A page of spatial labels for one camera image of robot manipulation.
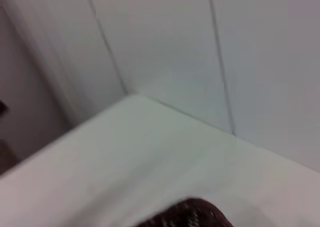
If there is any black woven rectangular basket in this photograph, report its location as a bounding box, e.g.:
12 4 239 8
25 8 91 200
139 197 236 227

